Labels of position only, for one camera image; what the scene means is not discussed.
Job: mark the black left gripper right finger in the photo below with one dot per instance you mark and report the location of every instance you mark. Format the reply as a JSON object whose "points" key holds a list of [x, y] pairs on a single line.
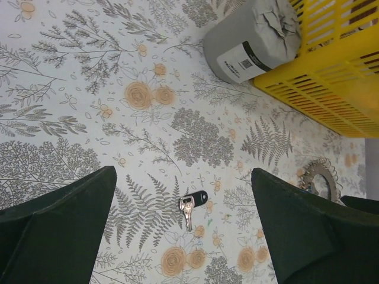
{"points": [[314, 240]]}

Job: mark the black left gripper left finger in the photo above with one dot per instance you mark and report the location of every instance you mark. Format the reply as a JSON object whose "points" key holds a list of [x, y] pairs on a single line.
{"points": [[55, 238]]}

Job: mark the metal disc with keyrings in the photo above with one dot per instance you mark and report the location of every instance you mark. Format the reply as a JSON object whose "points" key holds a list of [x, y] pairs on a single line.
{"points": [[320, 178]]}

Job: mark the floral tablecloth mat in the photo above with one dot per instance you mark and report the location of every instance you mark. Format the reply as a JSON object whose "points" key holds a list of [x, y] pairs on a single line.
{"points": [[85, 84]]}

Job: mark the yellow plastic basket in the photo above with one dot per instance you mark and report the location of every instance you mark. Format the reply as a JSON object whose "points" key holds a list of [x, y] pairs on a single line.
{"points": [[334, 78]]}

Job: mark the grey paper-wrapped roll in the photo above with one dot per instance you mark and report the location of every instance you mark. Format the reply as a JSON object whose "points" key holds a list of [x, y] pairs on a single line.
{"points": [[254, 39]]}

